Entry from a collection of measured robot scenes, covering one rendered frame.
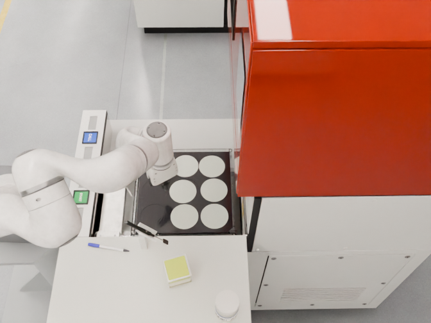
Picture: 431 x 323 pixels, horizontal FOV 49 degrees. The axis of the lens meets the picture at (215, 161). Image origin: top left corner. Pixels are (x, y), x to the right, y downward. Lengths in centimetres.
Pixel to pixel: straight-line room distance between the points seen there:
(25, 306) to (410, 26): 223
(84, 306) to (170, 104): 189
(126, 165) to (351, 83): 52
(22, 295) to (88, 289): 115
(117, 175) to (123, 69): 241
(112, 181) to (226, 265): 62
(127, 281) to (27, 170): 62
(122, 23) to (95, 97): 75
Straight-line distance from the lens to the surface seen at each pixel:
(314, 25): 96
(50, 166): 108
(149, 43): 361
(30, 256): 185
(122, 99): 326
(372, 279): 215
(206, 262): 157
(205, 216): 171
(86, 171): 108
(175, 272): 149
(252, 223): 154
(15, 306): 270
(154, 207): 174
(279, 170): 127
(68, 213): 111
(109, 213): 178
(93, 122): 193
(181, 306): 153
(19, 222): 118
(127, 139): 134
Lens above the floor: 243
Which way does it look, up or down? 57 degrees down
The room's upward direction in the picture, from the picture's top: 1 degrees clockwise
